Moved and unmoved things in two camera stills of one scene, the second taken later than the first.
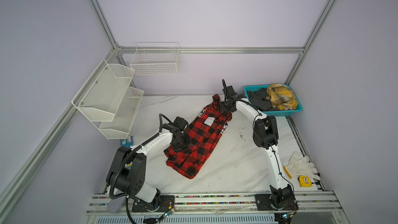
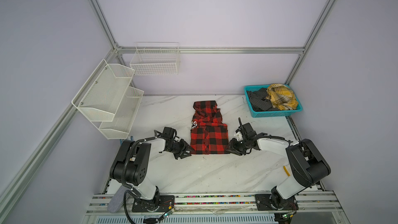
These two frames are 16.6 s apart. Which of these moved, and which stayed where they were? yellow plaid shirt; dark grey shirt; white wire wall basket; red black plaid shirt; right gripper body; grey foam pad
Moved: red black plaid shirt; right gripper body
Stayed: white wire wall basket; dark grey shirt; yellow plaid shirt; grey foam pad
